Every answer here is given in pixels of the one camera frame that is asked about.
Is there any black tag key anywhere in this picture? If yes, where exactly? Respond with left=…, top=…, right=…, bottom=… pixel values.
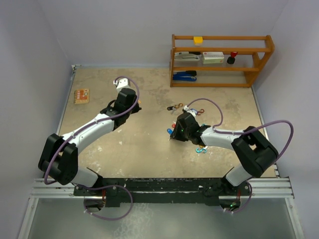
left=167, top=106, right=178, bottom=114

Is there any red carabiner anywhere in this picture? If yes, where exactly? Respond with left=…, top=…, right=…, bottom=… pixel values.
left=196, top=109, right=204, bottom=116

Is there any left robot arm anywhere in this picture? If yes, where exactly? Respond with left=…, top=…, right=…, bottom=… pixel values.
left=38, top=88, right=141, bottom=195

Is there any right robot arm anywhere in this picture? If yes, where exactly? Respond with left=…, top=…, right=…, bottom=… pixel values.
left=170, top=113, right=279, bottom=195

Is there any orange small notebook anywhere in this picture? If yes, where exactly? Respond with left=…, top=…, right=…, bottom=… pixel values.
left=74, top=88, right=90, bottom=105

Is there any blue black stapler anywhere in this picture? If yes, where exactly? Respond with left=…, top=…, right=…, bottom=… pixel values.
left=172, top=70, right=197, bottom=82

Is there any white grey stapler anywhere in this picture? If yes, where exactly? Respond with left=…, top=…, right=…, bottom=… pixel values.
left=174, top=51, right=201, bottom=61

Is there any wooden shelf rack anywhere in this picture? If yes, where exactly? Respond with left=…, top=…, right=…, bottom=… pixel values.
left=169, top=35, right=275, bottom=88

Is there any white red box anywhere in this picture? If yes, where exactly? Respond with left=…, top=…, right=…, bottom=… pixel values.
left=202, top=52, right=224, bottom=64

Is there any red black stamp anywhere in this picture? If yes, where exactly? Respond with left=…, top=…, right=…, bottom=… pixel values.
left=227, top=52, right=238, bottom=65

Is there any yellow block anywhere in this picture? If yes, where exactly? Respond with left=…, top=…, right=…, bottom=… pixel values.
left=193, top=36, right=203, bottom=46

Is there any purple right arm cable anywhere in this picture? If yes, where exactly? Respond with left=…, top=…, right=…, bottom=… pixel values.
left=186, top=98, right=295, bottom=165

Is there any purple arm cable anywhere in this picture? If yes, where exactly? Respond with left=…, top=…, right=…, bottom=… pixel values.
left=186, top=98, right=295, bottom=165
left=44, top=76, right=140, bottom=185

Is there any black base frame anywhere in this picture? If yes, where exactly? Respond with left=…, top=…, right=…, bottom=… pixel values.
left=74, top=178, right=252, bottom=208

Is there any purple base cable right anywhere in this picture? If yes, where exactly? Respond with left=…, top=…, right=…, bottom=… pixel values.
left=223, top=183, right=253, bottom=215

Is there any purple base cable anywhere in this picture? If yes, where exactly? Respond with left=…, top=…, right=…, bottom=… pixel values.
left=83, top=185, right=135, bottom=221
left=223, top=183, right=253, bottom=215

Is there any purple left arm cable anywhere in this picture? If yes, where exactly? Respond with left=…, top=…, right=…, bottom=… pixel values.
left=44, top=76, right=140, bottom=185

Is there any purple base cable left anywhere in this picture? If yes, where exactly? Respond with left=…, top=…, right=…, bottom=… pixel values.
left=83, top=185, right=135, bottom=221

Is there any aluminium rail frame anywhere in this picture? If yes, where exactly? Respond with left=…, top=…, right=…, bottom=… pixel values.
left=19, top=76, right=294, bottom=239

